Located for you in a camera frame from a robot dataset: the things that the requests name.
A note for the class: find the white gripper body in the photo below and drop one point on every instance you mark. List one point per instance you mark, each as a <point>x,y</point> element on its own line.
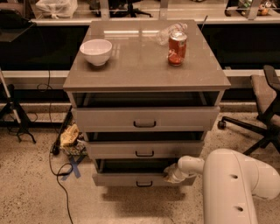
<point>174,175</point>

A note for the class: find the grey bottom drawer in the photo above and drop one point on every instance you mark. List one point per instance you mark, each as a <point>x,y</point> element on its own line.
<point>142,172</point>

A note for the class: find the grey drawer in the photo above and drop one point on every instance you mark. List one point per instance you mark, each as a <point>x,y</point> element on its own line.
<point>142,172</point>
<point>145,119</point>
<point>146,149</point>

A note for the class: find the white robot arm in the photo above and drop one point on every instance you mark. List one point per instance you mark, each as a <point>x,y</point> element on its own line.
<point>230,182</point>

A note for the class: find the grey middle drawer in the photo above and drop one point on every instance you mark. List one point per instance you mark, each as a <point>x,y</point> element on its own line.
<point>146,149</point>

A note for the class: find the grey top drawer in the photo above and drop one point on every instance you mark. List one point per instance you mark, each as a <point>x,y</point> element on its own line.
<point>145,119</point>

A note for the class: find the grey drawer cabinet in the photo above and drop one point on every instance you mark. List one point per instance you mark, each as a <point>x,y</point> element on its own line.
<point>138,75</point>

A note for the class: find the blue tape cross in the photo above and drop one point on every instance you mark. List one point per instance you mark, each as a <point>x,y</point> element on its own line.
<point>74,162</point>

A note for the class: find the yellow snack bag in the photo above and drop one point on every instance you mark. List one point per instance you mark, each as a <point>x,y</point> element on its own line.
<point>69,135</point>

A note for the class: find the black office chair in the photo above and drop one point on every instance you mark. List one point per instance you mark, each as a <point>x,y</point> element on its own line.
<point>267,97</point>

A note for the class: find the red soda can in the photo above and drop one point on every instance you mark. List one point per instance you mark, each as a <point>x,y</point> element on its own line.
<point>177,48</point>

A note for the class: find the clear plastic bottle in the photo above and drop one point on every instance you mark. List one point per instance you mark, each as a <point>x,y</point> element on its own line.
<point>162,36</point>

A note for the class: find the white bowl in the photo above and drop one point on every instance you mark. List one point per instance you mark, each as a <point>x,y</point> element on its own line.
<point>96,51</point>

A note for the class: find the black tripod stand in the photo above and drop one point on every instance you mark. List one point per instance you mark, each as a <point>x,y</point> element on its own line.
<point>20,116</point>

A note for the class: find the white plastic bag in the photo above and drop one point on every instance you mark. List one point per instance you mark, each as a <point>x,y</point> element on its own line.
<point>57,8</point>

